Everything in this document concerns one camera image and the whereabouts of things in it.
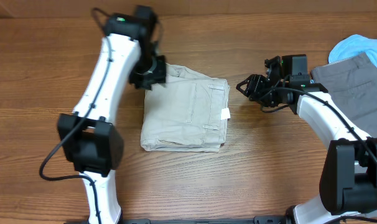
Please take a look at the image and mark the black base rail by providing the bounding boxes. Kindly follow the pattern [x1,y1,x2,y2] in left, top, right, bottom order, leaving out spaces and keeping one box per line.
[117,215,292,224]

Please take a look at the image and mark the beige khaki shorts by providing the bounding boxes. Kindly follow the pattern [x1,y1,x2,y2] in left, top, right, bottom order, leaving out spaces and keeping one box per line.
[140,65,230,152]

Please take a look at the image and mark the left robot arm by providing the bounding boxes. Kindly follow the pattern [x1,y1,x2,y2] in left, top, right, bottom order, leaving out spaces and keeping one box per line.
[57,6,166,223]

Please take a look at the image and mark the grey shorts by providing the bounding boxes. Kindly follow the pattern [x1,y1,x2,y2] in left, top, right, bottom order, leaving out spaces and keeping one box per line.
[311,53,377,138]

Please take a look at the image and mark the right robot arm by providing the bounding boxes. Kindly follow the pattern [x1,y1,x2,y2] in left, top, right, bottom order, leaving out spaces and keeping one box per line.
[236,54,377,224]

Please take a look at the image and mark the light blue garment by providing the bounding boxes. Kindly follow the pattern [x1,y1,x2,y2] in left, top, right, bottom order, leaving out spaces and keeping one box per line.
[328,34,377,68]

